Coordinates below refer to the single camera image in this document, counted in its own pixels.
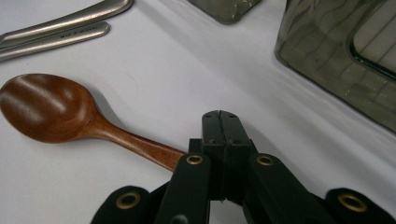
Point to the smoky plastic storage bin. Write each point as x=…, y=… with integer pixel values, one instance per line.
x=317, y=56
x=227, y=11

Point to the brown wooden spoon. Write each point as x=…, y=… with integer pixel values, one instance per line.
x=46, y=109

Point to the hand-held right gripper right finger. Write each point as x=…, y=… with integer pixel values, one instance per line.
x=235, y=140

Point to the steel table knife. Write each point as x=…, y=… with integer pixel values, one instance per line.
x=77, y=18

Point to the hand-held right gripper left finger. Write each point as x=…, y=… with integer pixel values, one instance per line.
x=213, y=133

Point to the steel fork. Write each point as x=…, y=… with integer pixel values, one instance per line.
x=62, y=39

